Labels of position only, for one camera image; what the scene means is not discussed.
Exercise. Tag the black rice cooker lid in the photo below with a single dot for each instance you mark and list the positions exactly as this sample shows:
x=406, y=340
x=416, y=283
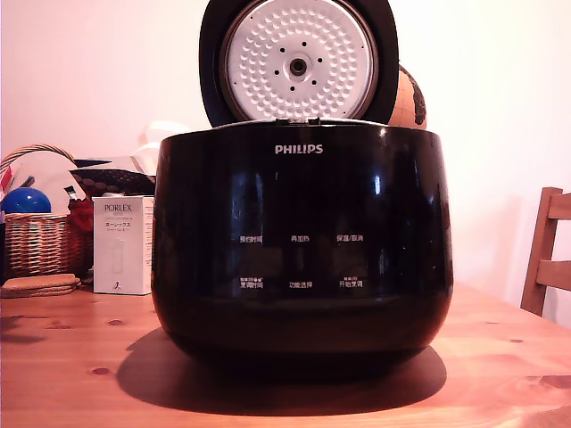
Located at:
x=299, y=67

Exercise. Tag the black Philips rice cooker body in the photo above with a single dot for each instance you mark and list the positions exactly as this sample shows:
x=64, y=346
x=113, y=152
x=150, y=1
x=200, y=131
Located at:
x=303, y=214

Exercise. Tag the white paper bag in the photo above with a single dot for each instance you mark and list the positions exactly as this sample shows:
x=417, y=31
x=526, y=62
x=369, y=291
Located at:
x=147, y=156

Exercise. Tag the white Porlex box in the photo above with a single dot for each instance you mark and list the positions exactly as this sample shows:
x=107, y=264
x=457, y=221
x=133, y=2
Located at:
x=120, y=254

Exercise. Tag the black dotted fabric bag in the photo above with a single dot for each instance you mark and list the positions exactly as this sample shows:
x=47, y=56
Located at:
x=116, y=180

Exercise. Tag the red knitted item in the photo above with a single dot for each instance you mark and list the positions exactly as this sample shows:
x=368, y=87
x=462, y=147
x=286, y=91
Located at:
x=82, y=216

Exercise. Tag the woven wicker basket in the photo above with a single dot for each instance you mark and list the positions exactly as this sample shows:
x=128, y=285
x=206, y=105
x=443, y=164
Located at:
x=40, y=243

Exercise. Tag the wooden chair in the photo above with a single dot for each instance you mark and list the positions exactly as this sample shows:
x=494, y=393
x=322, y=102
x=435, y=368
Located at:
x=535, y=267

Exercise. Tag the stack of cork coasters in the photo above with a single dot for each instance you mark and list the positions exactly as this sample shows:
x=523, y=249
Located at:
x=35, y=285

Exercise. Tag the blue ball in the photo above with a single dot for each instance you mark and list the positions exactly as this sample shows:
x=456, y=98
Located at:
x=24, y=200

